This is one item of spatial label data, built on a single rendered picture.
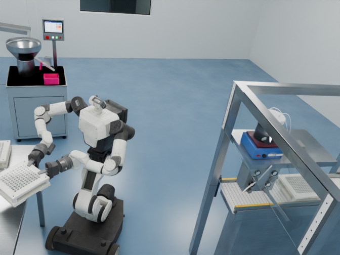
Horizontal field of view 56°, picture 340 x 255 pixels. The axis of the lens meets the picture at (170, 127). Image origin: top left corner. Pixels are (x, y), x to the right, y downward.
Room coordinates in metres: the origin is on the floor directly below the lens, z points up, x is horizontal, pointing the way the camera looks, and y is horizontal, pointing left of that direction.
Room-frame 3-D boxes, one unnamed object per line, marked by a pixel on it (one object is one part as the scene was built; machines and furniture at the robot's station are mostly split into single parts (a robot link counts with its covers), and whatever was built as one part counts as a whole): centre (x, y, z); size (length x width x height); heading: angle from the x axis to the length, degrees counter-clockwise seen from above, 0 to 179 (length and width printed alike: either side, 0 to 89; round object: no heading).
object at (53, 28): (3.56, 1.49, 1.07); 0.23 x 0.10 x 0.62; 114
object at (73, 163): (1.64, 0.62, 1.05); 0.11 x 0.11 x 0.11; 51
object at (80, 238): (1.92, 0.52, 0.19); 0.64 x 0.52 x 0.33; 172
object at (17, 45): (3.38, 1.69, 0.95); 0.49 x 0.36 x 0.38; 114
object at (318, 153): (1.83, -0.76, 1.31); 0.62 x 0.38 x 0.04; 107
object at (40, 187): (1.40, 0.85, 1.00); 0.24 x 0.24 x 0.02; 59
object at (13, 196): (1.40, 0.85, 1.05); 0.25 x 0.24 x 0.02; 149
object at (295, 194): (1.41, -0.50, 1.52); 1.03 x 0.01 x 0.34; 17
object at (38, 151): (1.62, 0.84, 1.05); 0.12 x 0.10 x 0.13; 1
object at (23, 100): (3.35, 1.63, 0.38); 0.63 x 0.57 x 0.76; 114
